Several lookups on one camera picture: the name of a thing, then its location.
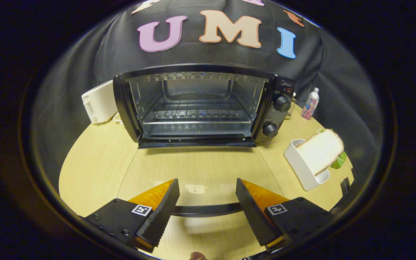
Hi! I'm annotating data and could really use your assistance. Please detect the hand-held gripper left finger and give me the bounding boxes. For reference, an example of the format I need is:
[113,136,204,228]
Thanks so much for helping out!
[84,178,180,253]

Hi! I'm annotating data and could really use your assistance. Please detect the sandwich with lettuce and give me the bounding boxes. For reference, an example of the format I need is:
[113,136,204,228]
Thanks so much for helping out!
[295,129,348,177]

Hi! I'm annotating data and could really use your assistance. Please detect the small black object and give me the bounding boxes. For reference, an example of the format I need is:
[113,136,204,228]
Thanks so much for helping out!
[339,166,359,198]

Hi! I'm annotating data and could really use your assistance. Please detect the white pink spray bottle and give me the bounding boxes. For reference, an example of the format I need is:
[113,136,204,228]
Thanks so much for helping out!
[301,87,320,121]

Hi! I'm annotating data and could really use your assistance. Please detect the white rectangular plastic container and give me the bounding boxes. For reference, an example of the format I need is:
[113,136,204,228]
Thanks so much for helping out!
[284,139,331,191]

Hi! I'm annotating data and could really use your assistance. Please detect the black toaster oven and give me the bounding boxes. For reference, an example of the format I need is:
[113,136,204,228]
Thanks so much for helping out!
[113,63,296,218]

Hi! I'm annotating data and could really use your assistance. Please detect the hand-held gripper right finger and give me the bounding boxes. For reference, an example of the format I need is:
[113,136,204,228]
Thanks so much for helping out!
[235,178,334,252]

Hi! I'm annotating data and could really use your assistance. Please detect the white bread toaster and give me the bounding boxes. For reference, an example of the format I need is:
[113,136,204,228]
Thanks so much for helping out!
[81,80,118,124]

